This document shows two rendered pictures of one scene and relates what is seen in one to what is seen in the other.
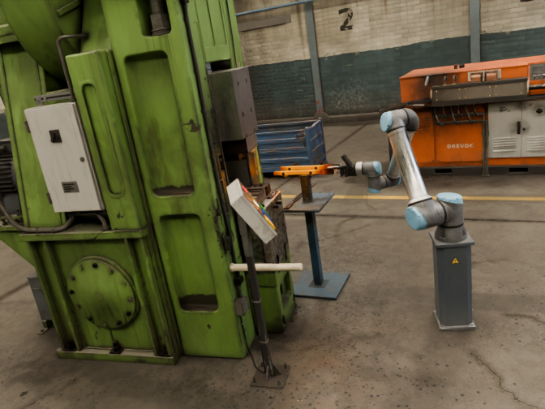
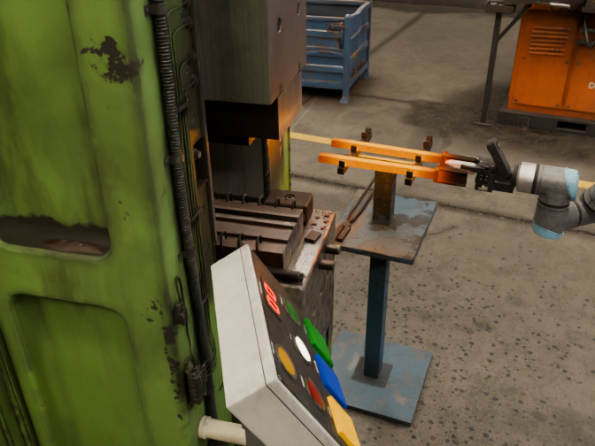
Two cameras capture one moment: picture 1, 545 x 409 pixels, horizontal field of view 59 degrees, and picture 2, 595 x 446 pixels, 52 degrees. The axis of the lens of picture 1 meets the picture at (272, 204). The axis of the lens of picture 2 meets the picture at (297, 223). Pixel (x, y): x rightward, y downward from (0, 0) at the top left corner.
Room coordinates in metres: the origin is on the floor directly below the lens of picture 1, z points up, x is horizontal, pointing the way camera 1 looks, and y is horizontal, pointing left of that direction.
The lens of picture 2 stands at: (1.68, 0.15, 1.79)
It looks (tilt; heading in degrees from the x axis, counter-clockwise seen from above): 31 degrees down; 356
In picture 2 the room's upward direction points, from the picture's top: 1 degrees counter-clockwise
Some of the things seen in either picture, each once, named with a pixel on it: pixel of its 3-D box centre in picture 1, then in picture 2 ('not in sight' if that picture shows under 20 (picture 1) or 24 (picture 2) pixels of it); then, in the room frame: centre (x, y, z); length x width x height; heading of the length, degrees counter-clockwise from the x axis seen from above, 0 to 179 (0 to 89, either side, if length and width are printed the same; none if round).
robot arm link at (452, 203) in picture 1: (448, 208); not in sight; (2.71, -1.04, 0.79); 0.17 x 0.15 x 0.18; 106
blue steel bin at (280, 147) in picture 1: (281, 148); (297, 43); (7.24, -0.26, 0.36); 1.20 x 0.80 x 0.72; 66
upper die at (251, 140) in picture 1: (221, 144); (203, 96); (3.07, 0.26, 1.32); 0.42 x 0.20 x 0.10; 71
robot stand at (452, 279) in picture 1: (452, 280); not in sight; (2.71, -1.05, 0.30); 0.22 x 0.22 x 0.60; 80
